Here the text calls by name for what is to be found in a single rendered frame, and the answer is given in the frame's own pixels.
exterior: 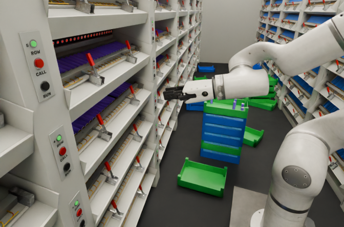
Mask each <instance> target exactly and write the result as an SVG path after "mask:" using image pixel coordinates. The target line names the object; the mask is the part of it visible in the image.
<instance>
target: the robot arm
mask: <svg viewBox="0 0 344 227"><path fill-rule="evenodd" d="M341 56H344V11H343V12H341V13H340V14H338V15H337V16H335V17H333V18H331V19H330V20H328V21H326V22H324V23H323V24H321V25H319V26H317V27H316V28H314V29H312V30H311V31H309V32H307V33H305V34H304V35H302V36H300V37H299V38H297V39H295V40H293V41H292V42H290V43H288V44H277V43H271V42H258V43H254V44H252V45H250V46H248V47H246V48H244V49H243V50H241V51H240V52H238V53H237V54H235V55H234V56H233V57H232V58H231V59H230V61H229V64H228V68H229V73H228V74H221V75H215V79H214V77H212V79H206V80H195V81H189V82H186V83H185V85H180V86H174V87H166V88H165V91H164V92H163V97H164V100H172V99H179V100H180V101H183V100H184V103H186V104H189V103H196V102H203V101H208V100H211V99H216V97H217V99H218V100H227V99H237V98H247V97H257V96H266V95H268V93H269V78H268V74H267V72H266V70H265V69H260V70H254V69H253V66H254V65H255V64H257V63H259V62H261V61H264V60H273V61H274V62H275V64H276V65H277V66H278V68H279V69H280V70H281V71H282V72H283V73H284V74H285V75H287V76H296V75H299V74H302V73H305V72H307V71H309V70H311V69H314V68H316V67H318V66H321V65H323V64H325V63H327V62H330V61H332V60H334V59H337V58H339V57H341ZM181 94H182V95H181ZM184 94H185V95H184ZM342 148H344V108H342V109H340V110H338V111H335V112H333V113H330V114H328V115H325V116H322V117H319V118H316V119H313V120H310V121H307V122H304V123H302V124H300V125H298V126H296V127H294V128H293V129H291V130H290V131H289V132H288V133H287V135H286V137H285V139H284V141H283V142H282V145H281V147H280V149H279V151H278V153H277V155H276V157H275V160H274V163H273V167H272V173H271V175H272V182H271V186H270V189H269V193H268V197H267V201H266V205H265V208H264V209H261V210H258V211H256V212H255V213H254V214H253V215H252V217H251V221H250V227H303V225H304V223H305V220H306V217H307V215H308V212H309V210H310V207H311V204H312V202H313V199H314V197H316V196H317V195H318V194H319V193H320V192H321V190H322V188H323V185H324V182H325V179H326V175H327V169H328V161H329V156H330V155H331V154H332V153H333V152H335V151H337V150H339V149H342Z"/></svg>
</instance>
